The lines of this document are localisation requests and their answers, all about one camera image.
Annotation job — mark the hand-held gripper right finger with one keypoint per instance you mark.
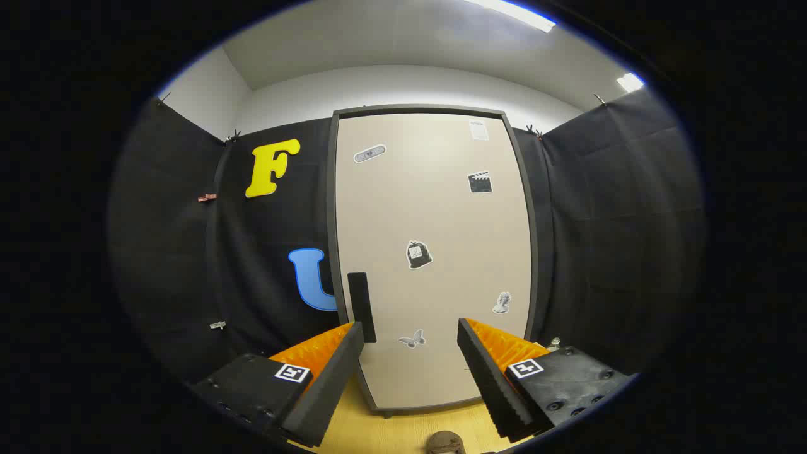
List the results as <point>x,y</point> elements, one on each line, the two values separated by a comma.
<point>488,384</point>

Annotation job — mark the black backdrop cloth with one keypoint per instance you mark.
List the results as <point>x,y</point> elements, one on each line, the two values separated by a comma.
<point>189,252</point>

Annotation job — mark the small ceiling light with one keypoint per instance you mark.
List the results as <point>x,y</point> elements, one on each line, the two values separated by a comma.
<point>630,82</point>

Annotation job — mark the grey shoe cabinet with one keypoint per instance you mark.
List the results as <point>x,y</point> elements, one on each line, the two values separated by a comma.
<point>331,208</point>

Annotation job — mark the beige shoe cabinet door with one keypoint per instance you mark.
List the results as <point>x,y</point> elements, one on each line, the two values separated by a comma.
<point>441,208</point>

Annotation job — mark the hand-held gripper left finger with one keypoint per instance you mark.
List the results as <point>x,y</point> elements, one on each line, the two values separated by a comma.
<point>334,384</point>

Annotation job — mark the long ceiling light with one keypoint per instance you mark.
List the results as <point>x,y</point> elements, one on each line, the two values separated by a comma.
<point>514,16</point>

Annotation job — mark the red clip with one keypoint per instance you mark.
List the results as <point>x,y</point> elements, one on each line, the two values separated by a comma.
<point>207,197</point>

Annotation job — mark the brown fuzzy shoe with bow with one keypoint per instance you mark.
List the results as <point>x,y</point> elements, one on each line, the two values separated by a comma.
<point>445,442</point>

